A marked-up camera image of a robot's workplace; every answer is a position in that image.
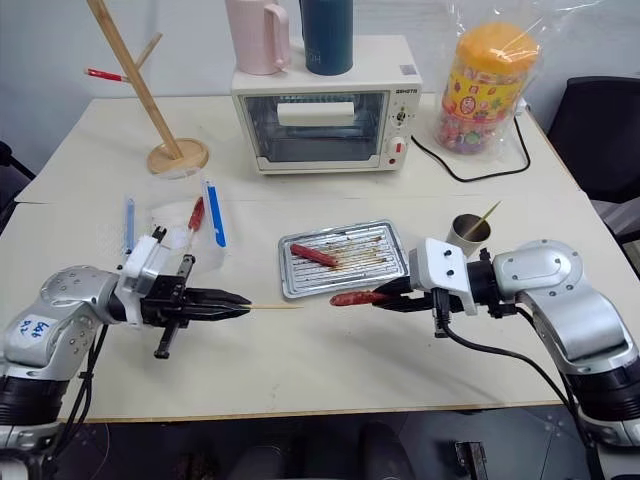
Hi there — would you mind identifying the cream toaster oven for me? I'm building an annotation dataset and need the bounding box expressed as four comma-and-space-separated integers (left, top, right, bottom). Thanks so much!
230, 34, 424, 177

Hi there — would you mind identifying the red stick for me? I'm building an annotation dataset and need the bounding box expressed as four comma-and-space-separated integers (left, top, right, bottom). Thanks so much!
83, 67, 130, 83

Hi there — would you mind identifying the wide blue white packet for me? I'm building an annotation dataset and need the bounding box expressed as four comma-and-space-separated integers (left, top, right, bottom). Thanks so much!
199, 178, 229, 250

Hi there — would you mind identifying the bagged jar of candy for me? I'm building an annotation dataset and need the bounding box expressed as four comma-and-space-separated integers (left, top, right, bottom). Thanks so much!
433, 0, 545, 167

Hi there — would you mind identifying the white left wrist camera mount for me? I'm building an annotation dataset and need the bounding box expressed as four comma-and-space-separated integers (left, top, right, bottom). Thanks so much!
118, 233, 174, 302

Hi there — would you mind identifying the black oven power cable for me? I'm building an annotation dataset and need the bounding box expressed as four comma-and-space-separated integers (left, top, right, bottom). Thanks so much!
409, 110, 532, 183

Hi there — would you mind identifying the dark teal bottle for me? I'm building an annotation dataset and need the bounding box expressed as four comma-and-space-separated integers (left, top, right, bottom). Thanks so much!
298, 0, 356, 78

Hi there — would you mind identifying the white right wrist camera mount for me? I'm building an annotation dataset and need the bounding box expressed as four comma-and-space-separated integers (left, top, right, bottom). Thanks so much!
408, 237, 477, 317

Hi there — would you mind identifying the clear plastic container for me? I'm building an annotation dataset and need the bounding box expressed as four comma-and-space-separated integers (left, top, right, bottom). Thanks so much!
143, 196, 237, 272

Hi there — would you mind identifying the skewered red sausage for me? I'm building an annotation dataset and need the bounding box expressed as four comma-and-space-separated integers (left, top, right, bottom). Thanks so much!
182, 195, 207, 254

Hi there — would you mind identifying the metal cup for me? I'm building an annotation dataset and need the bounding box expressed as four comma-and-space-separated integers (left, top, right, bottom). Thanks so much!
447, 213, 493, 257

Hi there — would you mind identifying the black office chair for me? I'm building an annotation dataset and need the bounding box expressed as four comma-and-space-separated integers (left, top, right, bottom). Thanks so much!
544, 75, 640, 204

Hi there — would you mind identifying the pink plastic jug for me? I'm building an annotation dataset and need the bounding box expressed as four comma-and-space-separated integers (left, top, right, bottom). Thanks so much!
224, 0, 293, 77

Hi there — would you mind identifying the dark chair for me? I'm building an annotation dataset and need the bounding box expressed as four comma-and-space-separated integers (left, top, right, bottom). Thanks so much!
0, 139, 37, 237

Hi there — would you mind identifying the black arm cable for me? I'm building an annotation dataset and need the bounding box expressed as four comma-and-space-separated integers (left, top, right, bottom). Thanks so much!
431, 287, 607, 480
58, 323, 110, 454

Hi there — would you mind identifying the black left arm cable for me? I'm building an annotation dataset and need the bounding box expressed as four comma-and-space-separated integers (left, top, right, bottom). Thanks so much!
58, 323, 110, 454

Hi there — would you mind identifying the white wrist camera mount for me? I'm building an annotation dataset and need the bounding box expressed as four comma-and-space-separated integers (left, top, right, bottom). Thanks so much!
408, 237, 477, 317
118, 233, 174, 302

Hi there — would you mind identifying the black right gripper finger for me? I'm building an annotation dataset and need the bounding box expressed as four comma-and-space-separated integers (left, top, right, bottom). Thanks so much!
371, 279, 412, 297
375, 296, 422, 315

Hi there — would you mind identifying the silver metal baking tray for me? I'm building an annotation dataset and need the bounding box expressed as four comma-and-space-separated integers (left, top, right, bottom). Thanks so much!
277, 217, 409, 300

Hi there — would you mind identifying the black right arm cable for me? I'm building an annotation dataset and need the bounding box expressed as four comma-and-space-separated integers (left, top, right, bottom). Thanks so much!
431, 287, 607, 480

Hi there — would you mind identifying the wooden skewer with green tip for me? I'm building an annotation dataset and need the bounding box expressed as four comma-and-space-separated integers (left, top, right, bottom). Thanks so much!
466, 200, 503, 239

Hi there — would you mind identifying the wooden cup tree stand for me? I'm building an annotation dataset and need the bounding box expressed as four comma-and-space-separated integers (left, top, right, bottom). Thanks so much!
84, 0, 211, 176

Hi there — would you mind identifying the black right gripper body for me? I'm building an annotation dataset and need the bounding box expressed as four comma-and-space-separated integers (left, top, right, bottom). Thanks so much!
396, 276, 442, 315

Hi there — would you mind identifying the narrow blue white packet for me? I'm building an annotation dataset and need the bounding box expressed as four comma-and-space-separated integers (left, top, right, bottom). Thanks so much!
121, 196, 138, 257

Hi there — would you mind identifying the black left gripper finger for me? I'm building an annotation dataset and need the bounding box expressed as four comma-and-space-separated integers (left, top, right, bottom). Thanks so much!
183, 287, 252, 306
184, 304, 250, 324

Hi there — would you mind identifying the candy jar with orange lid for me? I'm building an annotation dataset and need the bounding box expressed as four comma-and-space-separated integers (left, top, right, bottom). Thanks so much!
436, 21, 542, 157

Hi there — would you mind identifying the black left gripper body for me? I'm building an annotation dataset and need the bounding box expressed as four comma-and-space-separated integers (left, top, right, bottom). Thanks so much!
140, 254, 197, 360

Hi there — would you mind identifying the thin skewer in bag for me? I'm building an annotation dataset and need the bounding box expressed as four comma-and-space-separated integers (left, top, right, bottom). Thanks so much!
499, 17, 544, 52

